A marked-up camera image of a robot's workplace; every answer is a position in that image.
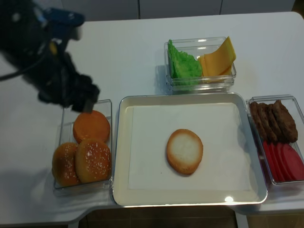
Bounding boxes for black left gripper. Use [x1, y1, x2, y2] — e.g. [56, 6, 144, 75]
[26, 41, 100, 113]

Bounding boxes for bun half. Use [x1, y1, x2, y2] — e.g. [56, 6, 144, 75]
[166, 129, 203, 175]
[73, 110, 111, 143]

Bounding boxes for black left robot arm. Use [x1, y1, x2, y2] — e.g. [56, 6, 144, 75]
[0, 0, 100, 113]

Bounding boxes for green lettuce leaf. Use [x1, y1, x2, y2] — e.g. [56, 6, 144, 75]
[168, 40, 202, 79]

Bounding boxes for clear lettuce cheese container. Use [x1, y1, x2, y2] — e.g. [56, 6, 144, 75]
[164, 37, 236, 93]

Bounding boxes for bun bottom half front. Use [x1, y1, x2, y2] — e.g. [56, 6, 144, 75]
[73, 110, 111, 143]

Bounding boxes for sesame bun top right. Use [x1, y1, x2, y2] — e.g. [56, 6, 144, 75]
[75, 139, 112, 183]

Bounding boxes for sesame bun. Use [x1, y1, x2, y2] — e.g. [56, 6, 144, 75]
[75, 139, 112, 183]
[52, 142, 81, 187]

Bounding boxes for clear bun container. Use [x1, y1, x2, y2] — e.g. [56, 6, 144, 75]
[53, 99, 113, 190]

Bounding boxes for sesame bun top left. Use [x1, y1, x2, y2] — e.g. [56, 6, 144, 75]
[52, 142, 81, 187]

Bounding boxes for white metal tray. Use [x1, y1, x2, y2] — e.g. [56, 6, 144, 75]
[113, 93, 267, 206]

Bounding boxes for flat yellow cheese slices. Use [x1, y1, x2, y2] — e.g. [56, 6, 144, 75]
[198, 53, 233, 77]

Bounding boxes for upright yellow cheese slice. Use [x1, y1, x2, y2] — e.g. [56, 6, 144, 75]
[211, 37, 236, 62]

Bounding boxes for white parchment paper sheet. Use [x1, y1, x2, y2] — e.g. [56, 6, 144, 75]
[128, 103, 251, 191]

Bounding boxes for brown patty far left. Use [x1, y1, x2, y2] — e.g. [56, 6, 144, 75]
[249, 102, 268, 141]

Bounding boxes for brown patty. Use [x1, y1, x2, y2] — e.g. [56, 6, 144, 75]
[266, 104, 285, 143]
[273, 100, 298, 143]
[257, 103, 277, 143]
[249, 102, 268, 141]

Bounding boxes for clear patty tomato container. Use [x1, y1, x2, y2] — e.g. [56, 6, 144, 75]
[246, 95, 304, 187]

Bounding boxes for tomato slice far left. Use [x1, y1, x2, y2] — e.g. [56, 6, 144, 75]
[263, 141, 280, 182]

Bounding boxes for tomato slice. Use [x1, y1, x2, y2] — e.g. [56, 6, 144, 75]
[275, 143, 293, 181]
[263, 141, 280, 182]
[281, 144, 304, 181]
[269, 143, 285, 182]

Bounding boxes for brown patty right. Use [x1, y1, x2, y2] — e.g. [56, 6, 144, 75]
[273, 100, 298, 143]

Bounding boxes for tomato slice right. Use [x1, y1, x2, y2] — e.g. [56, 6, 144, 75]
[281, 144, 304, 181]

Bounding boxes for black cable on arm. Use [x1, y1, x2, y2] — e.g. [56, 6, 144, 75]
[0, 40, 52, 81]

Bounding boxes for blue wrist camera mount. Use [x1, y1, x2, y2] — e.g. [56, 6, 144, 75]
[43, 8, 85, 27]

